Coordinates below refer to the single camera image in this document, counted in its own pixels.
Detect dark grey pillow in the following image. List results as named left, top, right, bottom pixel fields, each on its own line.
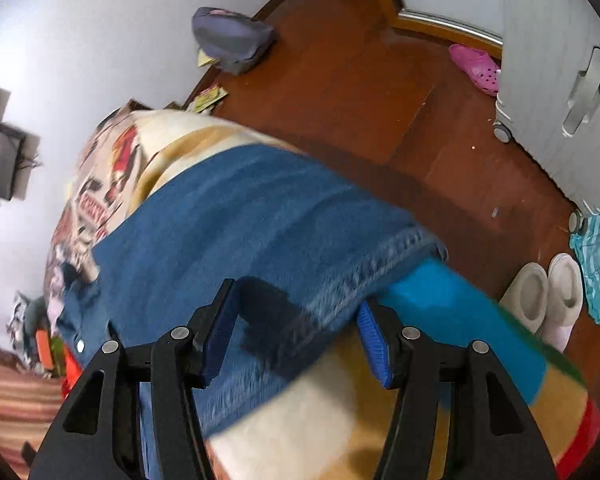
left=191, top=6, right=276, bottom=77

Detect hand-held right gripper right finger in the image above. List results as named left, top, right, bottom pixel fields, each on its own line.
left=357, top=299, right=558, bottom=480

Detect small black wall monitor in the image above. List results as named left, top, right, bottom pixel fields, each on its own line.
left=0, top=122, right=41, bottom=202

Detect red cloth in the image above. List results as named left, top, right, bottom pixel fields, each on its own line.
left=61, top=352, right=86, bottom=397

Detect pink clog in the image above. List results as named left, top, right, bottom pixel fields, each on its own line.
left=448, top=43, right=501, bottom=97

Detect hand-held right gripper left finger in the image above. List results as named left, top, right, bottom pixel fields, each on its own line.
left=28, top=278, right=238, bottom=480

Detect blue denim jeans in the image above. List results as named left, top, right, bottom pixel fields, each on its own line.
left=60, top=144, right=449, bottom=480

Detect bed with printed cover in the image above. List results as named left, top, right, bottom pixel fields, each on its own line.
left=44, top=105, right=156, bottom=331

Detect cream multicolour fleece blanket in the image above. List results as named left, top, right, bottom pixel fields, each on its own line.
left=130, top=110, right=600, bottom=480

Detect clutter pile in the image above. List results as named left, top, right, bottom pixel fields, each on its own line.
left=7, top=290, right=70, bottom=377

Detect white slipper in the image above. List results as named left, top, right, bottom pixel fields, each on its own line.
left=499, top=261, right=551, bottom=336
left=540, top=252, right=586, bottom=353

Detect white ribbed suitcase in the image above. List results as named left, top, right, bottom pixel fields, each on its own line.
left=492, top=0, right=600, bottom=231

